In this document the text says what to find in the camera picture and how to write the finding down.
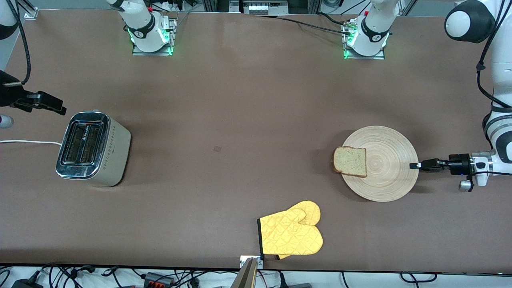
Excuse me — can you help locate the round wooden plate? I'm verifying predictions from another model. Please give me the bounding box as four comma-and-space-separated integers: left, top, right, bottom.
341, 126, 419, 202

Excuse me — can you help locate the brown bread slice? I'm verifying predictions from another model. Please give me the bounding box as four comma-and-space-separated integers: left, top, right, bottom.
332, 146, 367, 178

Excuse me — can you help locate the beige chrome two-slot toaster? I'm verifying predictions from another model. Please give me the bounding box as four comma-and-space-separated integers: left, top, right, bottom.
55, 110, 132, 187

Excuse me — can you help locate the yellow quilted oven mitt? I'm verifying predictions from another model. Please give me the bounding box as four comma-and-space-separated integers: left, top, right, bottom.
258, 208, 324, 256
276, 201, 322, 260

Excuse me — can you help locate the black power adapter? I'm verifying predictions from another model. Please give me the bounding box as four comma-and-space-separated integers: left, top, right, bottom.
11, 279, 44, 288

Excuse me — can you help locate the black orange connector block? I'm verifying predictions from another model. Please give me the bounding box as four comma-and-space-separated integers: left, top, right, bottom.
143, 272, 175, 287

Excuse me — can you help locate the white power strip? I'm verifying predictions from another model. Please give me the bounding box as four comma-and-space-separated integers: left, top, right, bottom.
248, 0, 289, 16

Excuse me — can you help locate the white toaster power cord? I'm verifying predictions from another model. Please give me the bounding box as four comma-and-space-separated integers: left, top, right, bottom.
0, 139, 62, 146

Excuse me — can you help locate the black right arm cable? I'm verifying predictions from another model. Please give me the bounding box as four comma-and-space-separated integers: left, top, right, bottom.
6, 0, 32, 85

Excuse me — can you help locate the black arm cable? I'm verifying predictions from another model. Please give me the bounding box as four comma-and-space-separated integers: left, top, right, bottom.
476, 0, 512, 110
6, 0, 32, 85

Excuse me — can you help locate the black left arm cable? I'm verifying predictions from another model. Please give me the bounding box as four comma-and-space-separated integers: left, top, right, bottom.
476, 0, 512, 110

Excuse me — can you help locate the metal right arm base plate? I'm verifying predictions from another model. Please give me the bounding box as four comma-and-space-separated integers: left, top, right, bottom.
132, 18, 176, 56

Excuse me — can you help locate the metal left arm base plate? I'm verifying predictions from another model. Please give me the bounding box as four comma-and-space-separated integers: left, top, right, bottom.
343, 22, 386, 60

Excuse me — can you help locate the short curved black cable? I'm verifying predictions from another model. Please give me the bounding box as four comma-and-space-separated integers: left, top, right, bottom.
317, 12, 352, 28

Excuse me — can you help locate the long black table cable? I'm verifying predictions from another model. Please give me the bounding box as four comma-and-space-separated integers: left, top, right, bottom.
256, 15, 352, 36

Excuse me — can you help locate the small metal clamp bracket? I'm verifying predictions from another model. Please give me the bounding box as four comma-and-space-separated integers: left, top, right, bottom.
240, 255, 264, 269

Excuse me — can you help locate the beige camera mount bar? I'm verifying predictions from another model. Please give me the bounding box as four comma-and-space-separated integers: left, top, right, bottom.
231, 257, 258, 288

